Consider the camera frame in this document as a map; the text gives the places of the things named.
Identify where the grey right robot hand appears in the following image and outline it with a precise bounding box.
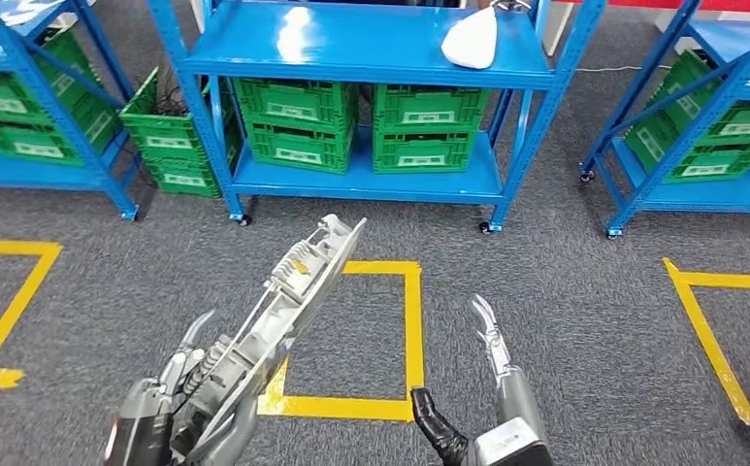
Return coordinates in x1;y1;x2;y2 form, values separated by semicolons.
409;293;550;466

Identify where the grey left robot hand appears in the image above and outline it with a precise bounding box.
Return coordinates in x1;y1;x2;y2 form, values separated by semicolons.
103;310;261;466

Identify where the silver wheel hubcap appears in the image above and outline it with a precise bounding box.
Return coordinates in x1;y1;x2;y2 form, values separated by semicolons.
168;214;368;463

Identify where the blue metal shelf rack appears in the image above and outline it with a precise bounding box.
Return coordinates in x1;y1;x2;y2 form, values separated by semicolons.
146;0;607;234
0;0;141;222
578;0;750;241

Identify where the white curved plastic part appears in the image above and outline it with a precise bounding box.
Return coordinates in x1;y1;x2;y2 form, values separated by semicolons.
440;6;499;71

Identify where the yellow floor tape square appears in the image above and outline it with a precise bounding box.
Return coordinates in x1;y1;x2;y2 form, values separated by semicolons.
257;260;426;422
662;256;750;426
0;239;64;390

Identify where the white desk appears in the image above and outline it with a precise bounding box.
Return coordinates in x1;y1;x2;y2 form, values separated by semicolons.
541;9;575;58

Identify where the red barrier belt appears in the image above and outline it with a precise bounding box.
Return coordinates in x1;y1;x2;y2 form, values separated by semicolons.
557;0;750;16

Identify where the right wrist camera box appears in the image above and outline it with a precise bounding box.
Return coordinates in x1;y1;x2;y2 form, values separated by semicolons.
473;417;556;466

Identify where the white floor cable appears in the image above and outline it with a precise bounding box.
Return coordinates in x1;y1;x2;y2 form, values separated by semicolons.
573;64;671;73

